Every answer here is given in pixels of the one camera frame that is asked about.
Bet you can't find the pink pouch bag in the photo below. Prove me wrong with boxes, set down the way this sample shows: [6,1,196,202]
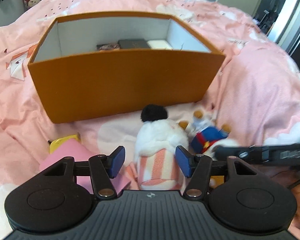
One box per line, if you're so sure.
[39,139,131,193]

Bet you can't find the bear plush blue outfit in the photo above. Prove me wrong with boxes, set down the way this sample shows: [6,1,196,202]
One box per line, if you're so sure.
[178,110,238,158]

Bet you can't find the white dog plush black ears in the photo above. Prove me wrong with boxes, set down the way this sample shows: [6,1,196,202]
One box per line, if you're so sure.
[127,104,189,191]

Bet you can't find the white glasses case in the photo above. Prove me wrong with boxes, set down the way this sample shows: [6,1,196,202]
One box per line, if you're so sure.
[147,40,173,50]

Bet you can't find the dark grey small box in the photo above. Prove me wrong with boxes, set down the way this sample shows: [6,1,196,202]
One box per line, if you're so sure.
[117,39,150,49]

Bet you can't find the pink patterned duvet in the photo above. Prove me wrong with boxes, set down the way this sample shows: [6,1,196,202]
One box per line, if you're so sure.
[0,0,300,239]

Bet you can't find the orange cardboard storage box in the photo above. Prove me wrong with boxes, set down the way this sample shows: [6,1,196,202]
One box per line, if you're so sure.
[28,11,225,124]

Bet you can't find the black cable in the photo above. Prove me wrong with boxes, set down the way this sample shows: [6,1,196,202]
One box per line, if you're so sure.
[285,169,300,190]

